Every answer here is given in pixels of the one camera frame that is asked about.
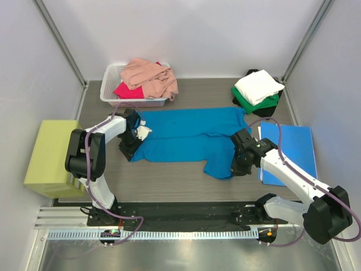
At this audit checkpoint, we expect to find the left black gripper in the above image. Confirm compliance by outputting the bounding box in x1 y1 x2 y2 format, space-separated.
118 132 144 161

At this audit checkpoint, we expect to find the blue t shirt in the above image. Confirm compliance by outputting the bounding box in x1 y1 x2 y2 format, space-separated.
132 107 248 180

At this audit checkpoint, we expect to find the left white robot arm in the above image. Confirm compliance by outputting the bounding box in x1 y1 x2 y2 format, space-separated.
65 108 152 226

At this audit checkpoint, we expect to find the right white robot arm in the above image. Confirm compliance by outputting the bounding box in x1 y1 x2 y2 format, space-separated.
231 129 353 244

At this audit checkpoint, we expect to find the black folded t shirt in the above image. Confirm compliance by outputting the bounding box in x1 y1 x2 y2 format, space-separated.
231 69 283 120

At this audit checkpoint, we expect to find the blue folder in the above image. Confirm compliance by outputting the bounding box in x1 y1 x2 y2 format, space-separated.
258 122 317 178

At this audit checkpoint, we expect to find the green folded t shirt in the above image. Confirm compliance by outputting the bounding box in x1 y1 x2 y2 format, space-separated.
231 86 280 115

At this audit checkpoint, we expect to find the red t shirt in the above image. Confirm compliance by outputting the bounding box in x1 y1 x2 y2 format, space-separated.
114 58 166 99

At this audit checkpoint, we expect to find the white folded t shirt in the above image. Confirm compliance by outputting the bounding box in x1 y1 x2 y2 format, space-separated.
235 70 285 106

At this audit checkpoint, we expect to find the pink t shirt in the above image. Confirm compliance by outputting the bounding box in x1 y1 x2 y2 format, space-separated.
120 58 178 101

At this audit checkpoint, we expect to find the white plastic basket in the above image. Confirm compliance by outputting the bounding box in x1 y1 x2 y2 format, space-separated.
100 63 167 107

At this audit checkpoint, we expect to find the yellow green box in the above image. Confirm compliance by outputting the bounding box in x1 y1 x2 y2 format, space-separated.
24 120 85 199

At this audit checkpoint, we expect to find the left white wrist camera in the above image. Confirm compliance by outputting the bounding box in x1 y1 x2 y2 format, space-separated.
136 120 152 141

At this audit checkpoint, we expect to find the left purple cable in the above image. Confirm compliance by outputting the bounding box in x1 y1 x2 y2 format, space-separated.
84 102 147 245

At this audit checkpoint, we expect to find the purple cable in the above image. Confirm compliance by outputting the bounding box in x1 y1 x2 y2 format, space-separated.
84 102 147 245
246 116 361 247

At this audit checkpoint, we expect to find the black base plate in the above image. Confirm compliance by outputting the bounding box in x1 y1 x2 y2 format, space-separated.
52 197 289 244

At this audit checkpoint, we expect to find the white slotted cable duct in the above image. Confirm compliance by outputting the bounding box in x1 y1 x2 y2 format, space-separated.
47 228 259 241

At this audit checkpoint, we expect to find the aluminium rail frame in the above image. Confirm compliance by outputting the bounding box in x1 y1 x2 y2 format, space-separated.
35 202 289 232

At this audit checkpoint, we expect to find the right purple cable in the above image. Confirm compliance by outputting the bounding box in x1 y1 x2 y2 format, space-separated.
246 116 361 247

